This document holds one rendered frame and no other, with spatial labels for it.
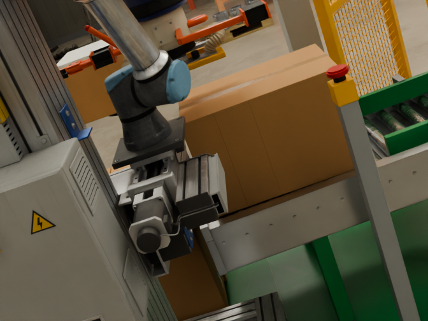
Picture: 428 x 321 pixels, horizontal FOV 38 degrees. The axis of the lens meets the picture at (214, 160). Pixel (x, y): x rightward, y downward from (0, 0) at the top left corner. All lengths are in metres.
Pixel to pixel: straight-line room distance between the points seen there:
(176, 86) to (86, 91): 2.29
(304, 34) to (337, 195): 1.34
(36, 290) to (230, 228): 0.92
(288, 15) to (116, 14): 1.83
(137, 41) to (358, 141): 0.76
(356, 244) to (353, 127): 1.08
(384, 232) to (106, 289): 1.04
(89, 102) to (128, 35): 2.36
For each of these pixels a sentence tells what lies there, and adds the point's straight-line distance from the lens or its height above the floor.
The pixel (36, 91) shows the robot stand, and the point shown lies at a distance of 1.54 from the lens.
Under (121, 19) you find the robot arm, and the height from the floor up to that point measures 1.43.
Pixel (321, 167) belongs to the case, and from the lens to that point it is 2.35.
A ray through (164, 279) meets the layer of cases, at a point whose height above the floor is 0.38.
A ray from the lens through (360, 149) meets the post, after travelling 2.01.
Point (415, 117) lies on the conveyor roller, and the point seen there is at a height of 0.55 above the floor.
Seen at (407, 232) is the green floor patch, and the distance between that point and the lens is 2.96.
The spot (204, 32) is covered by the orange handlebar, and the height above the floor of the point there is 1.24.
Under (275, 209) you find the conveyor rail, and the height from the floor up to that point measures 0.58.
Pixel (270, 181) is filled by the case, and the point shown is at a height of 0.62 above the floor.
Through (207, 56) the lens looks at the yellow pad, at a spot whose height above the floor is 1.13.
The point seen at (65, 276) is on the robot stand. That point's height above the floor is 0.99.
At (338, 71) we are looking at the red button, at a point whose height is 1.04.
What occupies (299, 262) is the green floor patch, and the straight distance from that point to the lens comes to 2.96.
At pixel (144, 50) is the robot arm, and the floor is 1.32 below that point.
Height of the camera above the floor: 1.63
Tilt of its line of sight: 22 degrees down
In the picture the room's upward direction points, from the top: 22 degrees counter-clockwise
